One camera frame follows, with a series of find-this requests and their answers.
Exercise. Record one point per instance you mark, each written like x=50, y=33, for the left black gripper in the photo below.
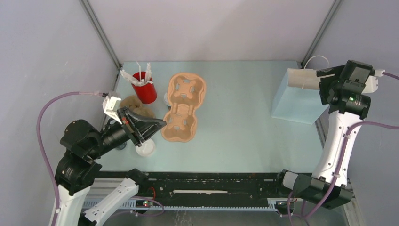
x=139, y=125

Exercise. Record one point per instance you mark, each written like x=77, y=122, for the brown cardboard cup carrier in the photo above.
x=186, y=93

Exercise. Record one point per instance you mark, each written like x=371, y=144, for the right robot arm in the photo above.
x=342, y=88

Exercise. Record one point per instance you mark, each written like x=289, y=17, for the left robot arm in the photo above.
x=77, y=170

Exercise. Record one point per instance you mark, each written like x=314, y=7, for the white lid stack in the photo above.
x=146, y=149

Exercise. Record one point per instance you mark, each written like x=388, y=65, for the brown cardboard tray stack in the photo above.
x=134, y=104

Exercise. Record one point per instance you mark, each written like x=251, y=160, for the red cup holder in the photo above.
x=147, y=94

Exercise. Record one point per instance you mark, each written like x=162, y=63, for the white paper bag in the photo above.
x=304, y=78

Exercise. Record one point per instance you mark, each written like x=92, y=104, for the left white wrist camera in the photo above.
x=111, y=105

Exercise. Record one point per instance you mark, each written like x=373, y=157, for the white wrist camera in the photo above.
x=111, y=105
x=372, y=81

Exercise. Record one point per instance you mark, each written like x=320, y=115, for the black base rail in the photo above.
x=232, y=191

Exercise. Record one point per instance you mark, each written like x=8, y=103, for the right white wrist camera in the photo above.
x=372, y=81

